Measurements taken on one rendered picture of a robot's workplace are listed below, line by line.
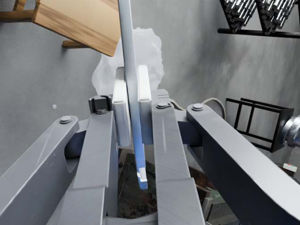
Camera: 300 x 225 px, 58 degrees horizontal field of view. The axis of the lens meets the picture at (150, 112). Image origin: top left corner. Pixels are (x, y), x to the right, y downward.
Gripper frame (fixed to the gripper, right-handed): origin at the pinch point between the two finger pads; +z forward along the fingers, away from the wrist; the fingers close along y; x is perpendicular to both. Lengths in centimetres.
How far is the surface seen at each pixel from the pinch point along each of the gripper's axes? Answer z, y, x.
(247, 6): 188, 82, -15
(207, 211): 85, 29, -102
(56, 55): 110, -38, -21
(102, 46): 88, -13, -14
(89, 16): 85, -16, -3
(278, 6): 162, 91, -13
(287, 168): 227, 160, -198
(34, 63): 102, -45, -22
